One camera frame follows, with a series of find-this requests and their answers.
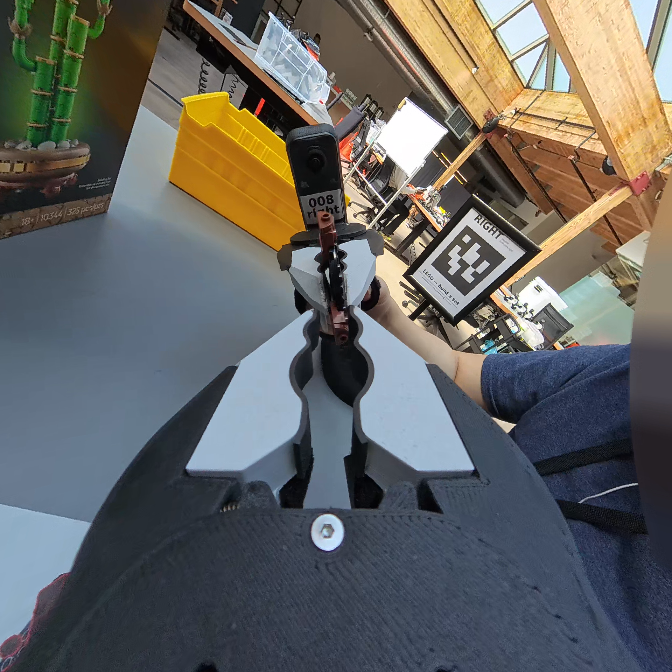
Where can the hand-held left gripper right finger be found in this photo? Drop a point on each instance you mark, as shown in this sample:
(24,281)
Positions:
(412,414)

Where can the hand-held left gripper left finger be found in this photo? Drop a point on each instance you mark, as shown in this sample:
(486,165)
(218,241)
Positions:
(252,414)

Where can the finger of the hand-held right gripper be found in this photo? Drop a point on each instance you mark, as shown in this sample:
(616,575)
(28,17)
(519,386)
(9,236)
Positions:
(359,267)
(304,273)

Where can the round black brick plate assembly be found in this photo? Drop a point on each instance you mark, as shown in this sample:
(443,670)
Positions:
(334,283)

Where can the person's right forearm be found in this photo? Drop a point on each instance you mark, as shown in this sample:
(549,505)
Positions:
(441,357)

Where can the grey desk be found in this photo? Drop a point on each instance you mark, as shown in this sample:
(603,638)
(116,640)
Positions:
(131,341)

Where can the person's right hand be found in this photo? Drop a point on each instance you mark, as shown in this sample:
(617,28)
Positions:
(386,304)

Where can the black office chair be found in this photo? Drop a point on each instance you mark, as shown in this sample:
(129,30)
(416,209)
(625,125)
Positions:
(357,126)
(391,183)

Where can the stacked yellow storage bins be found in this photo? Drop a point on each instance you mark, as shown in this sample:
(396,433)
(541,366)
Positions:
(225,173)

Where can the white board on stand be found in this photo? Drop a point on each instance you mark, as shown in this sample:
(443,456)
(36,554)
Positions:
(409,136)

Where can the clear plastic compartment organizer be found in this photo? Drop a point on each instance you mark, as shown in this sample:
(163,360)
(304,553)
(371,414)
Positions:
(288,57)

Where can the black framed marker sign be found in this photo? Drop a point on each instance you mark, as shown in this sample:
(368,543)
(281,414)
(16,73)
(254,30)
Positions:
(472,252)

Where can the wooden workbench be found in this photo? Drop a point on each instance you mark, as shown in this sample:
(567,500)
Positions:
(236,39)

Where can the person's blue shirt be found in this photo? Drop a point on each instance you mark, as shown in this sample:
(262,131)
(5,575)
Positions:
(567,399)

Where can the black bamboo brick set box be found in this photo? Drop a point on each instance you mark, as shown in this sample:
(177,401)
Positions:
(105,105)

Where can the red black knit fabric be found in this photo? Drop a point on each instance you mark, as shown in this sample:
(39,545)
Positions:
(31,619)

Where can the metal wall vent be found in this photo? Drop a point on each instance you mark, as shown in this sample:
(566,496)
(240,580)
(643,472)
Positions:
(459,122)

